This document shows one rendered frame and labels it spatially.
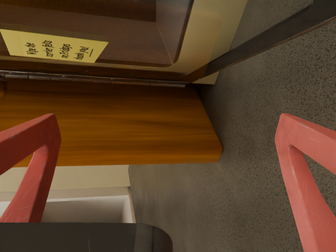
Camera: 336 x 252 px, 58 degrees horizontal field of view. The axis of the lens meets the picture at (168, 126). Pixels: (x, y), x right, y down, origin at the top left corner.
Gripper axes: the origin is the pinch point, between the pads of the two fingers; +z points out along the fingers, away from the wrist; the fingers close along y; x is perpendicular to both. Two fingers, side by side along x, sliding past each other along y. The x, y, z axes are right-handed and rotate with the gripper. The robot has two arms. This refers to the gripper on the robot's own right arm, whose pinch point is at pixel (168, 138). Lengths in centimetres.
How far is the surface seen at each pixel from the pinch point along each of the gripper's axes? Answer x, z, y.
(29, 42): 1.1, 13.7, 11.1
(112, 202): 100, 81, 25
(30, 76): 9.5, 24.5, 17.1
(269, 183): 17.2, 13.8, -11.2
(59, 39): 0.6, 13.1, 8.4
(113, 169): 78, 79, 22
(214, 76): 13.1, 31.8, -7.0
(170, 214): 47, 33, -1
